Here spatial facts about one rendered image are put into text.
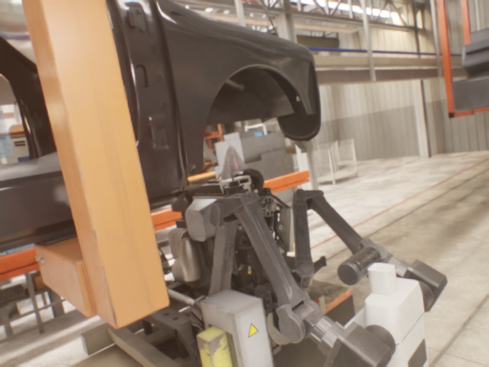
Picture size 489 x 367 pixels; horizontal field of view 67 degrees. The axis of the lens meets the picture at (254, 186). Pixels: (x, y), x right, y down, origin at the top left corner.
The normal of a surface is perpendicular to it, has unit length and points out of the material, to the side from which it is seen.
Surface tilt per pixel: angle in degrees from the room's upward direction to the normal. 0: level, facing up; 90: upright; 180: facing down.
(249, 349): 90
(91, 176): 90
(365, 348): 30
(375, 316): 64
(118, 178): 90
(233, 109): 90
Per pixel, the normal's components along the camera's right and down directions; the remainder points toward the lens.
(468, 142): -0.73, 0.22
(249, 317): 0.66, -0.01
